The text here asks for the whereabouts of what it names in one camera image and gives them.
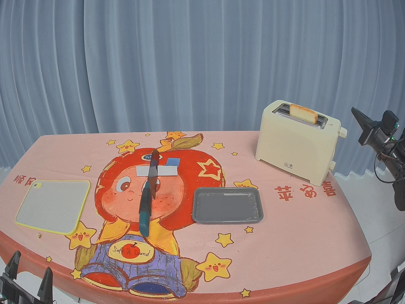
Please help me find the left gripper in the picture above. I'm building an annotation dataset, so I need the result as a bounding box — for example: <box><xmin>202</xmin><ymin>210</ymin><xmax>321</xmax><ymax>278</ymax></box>
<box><xmin>0</xmin><ymin>250</ymin><xmax>54</xmax><ymax>304</ymax></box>

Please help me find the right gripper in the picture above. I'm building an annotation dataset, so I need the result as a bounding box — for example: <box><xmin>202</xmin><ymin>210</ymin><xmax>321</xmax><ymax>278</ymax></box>
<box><xmin>351</xmin><ymin>107</ymin><xmax>392</xmax><ymax>147</ymax></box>

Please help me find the slice of bread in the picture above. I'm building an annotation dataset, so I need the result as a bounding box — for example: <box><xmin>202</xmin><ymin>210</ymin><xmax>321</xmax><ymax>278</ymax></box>
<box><xmin>289</xmin><ymin>103</ymin><xmax>318</xmax><ymax>124</ymax></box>

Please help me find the cream toaster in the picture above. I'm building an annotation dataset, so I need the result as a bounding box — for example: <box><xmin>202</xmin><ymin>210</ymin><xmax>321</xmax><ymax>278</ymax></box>
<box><xmin>256</xmin><ymin>100</ymin><xmax>348</xmax><ymax>187</ymax></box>

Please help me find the cutting board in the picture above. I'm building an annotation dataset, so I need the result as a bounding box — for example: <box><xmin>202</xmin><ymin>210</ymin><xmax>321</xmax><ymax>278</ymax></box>
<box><xmin>14</xmin><ymin>179</ymin><xmax>91</xmax><ymax>236</ymax></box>

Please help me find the dark grey tray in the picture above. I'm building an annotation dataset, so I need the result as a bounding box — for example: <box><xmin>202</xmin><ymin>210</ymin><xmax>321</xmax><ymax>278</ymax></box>
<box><xmin>192</xmin><ymin>187</ymin><xmax>264</xmax><ymax>224</ymax></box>

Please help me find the white knife rest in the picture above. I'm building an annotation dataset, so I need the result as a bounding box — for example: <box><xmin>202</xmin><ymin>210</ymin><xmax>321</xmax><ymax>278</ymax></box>
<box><xmin>136</xmin><ymin>166</ymin><xmax>178</xmax><ymax>176</ymax></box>

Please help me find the blue curtain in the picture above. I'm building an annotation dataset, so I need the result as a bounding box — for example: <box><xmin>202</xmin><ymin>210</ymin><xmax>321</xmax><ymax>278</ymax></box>
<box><xmin>0</xmin><ymin>0</ymin><xmax>405</xmax><ymax>179</ymax></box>

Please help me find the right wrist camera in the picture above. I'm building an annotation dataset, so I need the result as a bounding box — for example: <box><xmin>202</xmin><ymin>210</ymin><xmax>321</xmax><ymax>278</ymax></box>
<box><xmin>381</xmin><ymin>110</ymin><xmax>400</xmax><ymax>136</ymax></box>

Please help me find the black cable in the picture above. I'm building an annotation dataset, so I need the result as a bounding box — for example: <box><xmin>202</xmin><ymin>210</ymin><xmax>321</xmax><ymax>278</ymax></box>
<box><xmin>375</xmin><ymin>152</ymin><xmax>397</xmax><ymax>184</ymax></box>

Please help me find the knife with blue-green handle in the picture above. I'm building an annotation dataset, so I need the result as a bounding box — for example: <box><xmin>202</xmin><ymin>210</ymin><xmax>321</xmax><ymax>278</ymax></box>
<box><xmin>138</xmin><ymin>149</ymin><xmax>159</xmax><ymax>238</ymax></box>

